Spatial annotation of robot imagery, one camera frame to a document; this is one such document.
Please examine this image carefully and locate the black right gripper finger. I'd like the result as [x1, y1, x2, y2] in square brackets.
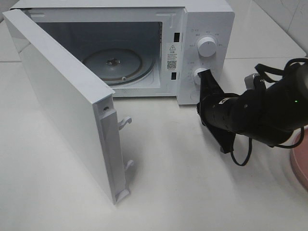
[199, 69, 217, 89]
[212, 127, 235, 153]

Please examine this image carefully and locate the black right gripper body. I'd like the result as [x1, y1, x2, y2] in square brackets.
[197, 85, 238, 135]

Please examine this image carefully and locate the lower white timer knob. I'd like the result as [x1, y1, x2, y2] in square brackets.
[193, 68, 206, 85]

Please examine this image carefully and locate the white microwave door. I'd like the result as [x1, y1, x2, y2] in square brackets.
[4, 9, 132, 204]

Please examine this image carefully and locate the pink round plate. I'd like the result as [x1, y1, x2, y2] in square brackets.
[290, 128, 308, 191]

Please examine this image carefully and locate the white microwave oven body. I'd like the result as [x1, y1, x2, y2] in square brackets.
[9, 0, 234, 105]

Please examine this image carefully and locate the round white door button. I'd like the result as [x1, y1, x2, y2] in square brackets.
[190, 90, 200, 103]

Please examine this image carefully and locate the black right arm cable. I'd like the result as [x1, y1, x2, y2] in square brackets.
[230, 57, 308, 167]

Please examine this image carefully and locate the glass microwave turntable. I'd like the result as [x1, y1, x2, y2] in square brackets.
[82, 48, 154, 86]

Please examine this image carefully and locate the white warning label sticker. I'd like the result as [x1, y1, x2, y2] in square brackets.
[165, 42, 180, 71]

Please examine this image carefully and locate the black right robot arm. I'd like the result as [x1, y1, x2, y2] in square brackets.
[197, 58, 308, 153]

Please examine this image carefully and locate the upper white power knob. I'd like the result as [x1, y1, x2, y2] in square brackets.
[197, 36, 217, 57]

